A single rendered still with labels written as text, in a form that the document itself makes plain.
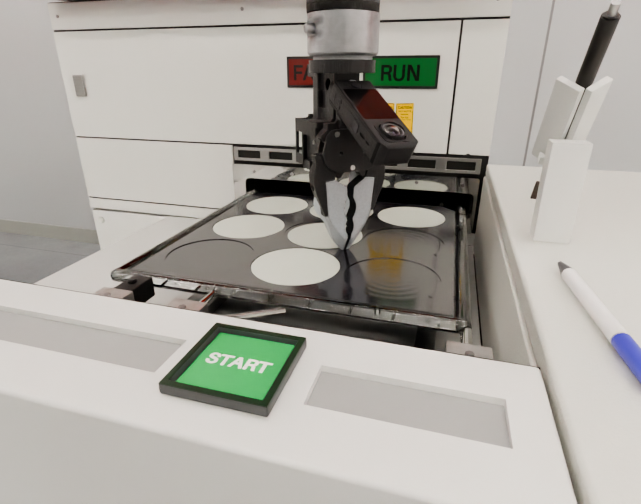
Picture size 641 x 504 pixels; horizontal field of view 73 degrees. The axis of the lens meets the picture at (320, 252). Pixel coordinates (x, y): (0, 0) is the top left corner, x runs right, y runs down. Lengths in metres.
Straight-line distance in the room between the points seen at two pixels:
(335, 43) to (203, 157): 0.48
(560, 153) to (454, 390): 0.24
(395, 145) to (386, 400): 0.25
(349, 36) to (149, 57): 0.52
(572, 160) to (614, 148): 1.95
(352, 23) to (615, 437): 0.39
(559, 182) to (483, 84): 0.36
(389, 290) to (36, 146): 3.15
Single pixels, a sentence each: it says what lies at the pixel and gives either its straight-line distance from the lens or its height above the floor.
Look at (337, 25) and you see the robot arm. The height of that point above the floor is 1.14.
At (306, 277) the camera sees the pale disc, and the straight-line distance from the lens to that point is 0.46.
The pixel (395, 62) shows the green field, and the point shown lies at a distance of 0.74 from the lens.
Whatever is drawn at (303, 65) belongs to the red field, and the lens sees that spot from 0.78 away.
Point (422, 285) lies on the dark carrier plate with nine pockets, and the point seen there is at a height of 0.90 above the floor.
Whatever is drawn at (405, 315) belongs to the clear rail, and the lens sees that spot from 0.39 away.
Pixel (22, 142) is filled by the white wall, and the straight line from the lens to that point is 3.53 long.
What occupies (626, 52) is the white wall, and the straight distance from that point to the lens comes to 2.32.
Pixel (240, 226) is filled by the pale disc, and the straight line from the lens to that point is 0.62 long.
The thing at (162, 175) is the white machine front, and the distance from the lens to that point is 0.94.
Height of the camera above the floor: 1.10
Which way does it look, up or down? 23 degrees down
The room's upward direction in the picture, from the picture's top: straight up
